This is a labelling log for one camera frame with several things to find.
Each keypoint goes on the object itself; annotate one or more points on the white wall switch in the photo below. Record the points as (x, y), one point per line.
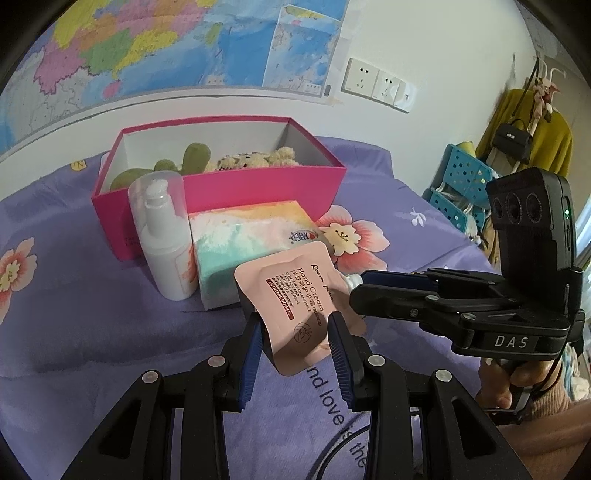
(405, 98)

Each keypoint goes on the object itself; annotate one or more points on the black handbag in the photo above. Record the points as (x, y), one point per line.
(510, 138)

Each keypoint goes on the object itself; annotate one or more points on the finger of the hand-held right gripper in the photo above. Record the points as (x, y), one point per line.
(397, 279)
(383, 302)

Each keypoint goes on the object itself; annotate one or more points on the colourful tissue pack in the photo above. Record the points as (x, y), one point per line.
(240, 240)

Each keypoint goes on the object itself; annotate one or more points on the colourful wall map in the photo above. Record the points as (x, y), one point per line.
(184, 41)

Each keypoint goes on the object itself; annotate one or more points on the blue perforated plastic rack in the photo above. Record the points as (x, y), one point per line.
(461, 168)

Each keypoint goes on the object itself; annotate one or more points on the cream fluffy cloth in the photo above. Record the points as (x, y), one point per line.
(284, 156)

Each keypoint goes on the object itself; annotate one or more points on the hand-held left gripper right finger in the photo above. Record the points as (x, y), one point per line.
(339, 364)

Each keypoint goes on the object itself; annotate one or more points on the person's right forearm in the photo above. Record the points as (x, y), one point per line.
(554, 438)

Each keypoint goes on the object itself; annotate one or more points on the pink hand cream pouch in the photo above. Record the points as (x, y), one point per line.
(295, 295)

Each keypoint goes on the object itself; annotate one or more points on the person's right hand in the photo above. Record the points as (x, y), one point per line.
(494, 383)

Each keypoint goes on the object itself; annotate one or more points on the green plush toy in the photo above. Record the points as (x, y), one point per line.
(196, 157)

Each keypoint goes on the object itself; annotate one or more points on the pink cardboard box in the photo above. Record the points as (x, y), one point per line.
(258, 189)

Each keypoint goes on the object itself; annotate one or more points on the white wall socket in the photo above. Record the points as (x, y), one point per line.
(387, 87)
(360, 77)

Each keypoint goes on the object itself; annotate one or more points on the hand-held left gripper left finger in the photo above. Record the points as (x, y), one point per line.
(249, 364)

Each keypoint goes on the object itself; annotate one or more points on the white pump lotion bottle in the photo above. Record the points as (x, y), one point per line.
(166, 263)

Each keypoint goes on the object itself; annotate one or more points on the yellow hanging coat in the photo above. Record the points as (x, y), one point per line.
(554, 138)

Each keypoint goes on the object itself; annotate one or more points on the purple floral bed sheet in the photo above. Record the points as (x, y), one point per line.
(92, 332)

